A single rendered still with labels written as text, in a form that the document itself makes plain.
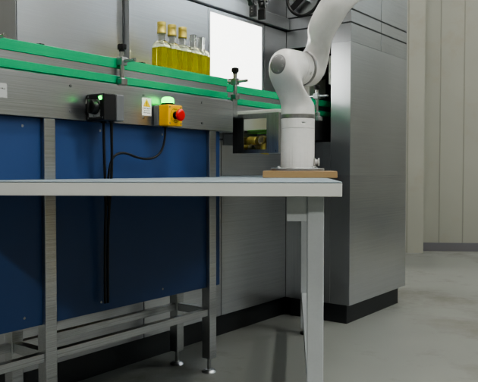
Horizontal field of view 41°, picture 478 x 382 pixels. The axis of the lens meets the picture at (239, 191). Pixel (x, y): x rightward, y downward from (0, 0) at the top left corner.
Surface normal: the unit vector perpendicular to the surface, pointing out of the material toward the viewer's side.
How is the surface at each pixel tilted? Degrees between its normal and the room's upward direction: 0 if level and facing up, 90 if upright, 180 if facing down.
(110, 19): 90
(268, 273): 90
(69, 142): 90
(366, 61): 90
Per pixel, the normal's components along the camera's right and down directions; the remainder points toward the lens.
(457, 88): -0.08, 0.04
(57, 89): 0.80, 0.02
